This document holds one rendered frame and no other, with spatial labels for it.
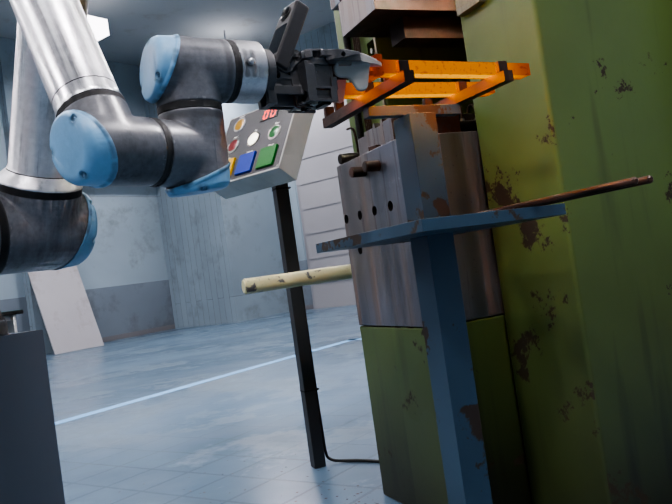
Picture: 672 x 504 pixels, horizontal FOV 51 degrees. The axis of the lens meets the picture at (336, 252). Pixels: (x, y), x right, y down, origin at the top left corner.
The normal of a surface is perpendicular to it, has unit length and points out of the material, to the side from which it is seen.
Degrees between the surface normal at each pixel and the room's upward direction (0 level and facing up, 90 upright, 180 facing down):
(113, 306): 90
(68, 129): 94
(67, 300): 71
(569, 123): 90
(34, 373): 90
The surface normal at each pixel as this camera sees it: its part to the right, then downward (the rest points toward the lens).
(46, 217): 0.50, 0.32
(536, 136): -0.91, 0.12
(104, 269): 0.79, -0.13
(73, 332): 0.70, -0.45
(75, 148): -0.62, 0.15
